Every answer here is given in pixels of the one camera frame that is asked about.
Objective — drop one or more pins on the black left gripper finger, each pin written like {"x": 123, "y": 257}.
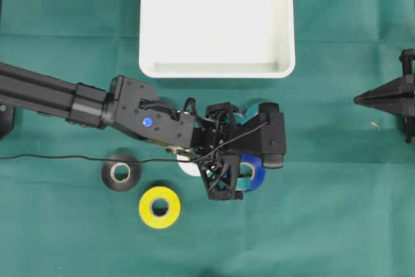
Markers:
{"x": 248, "y": 118}
{"x": 243, "y": 184}

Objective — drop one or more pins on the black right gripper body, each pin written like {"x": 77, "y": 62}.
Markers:
{"x": 406, "y": 58}

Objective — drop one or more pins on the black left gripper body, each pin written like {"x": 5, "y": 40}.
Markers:
{"x": 218, "y": 166}

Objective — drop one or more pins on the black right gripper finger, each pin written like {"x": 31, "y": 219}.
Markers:
{"x": 388, "y": 89}
{"x": 391, "y": 106}

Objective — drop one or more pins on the blue tape roll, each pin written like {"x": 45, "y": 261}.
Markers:
{"x": 251, "y": 167}

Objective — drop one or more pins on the white tape roll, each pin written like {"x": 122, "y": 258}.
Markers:
{"x": 189, "y": 168}

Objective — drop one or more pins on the yellow tape roll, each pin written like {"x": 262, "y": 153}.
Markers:
{"x": 159, "y": 207}

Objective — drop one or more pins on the black tape roll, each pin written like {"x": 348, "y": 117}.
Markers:
{"x": 121, "y": 172}

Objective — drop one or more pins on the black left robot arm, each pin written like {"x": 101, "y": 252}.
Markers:
{"x": 129, "y": 106}

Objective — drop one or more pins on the green tape roll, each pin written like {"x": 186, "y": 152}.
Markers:
{"x": 249, "y": 111}

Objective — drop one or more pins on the white plastic case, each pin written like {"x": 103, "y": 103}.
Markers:
{"x": 216, "y": 38}

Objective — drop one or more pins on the small white scrap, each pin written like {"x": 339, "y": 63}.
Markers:
{"x": 374, "y": 124}

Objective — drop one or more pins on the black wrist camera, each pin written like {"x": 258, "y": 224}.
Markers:
{"x": 263, "y": 135}

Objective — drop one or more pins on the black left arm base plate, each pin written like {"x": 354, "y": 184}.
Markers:
{"x": 7, "y": 115}

